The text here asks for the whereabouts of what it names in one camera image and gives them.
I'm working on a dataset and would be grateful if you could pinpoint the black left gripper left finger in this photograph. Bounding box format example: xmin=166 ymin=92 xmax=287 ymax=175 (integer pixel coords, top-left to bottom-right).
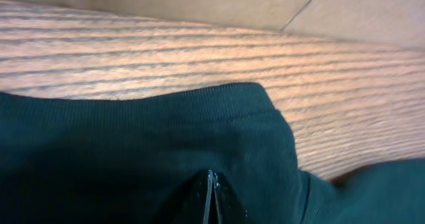
xmin=155 ymin=170 xmax=212 ymax=224

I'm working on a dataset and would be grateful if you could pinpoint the black polo shirt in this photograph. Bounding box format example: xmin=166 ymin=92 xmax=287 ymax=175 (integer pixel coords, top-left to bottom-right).
xmin=1 ymin=83 xmax=424 ymax=223

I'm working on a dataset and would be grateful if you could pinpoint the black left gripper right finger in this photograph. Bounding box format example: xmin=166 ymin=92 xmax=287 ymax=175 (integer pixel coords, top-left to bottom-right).
xmin=212 ymin=173 xmax=252 ymax=224

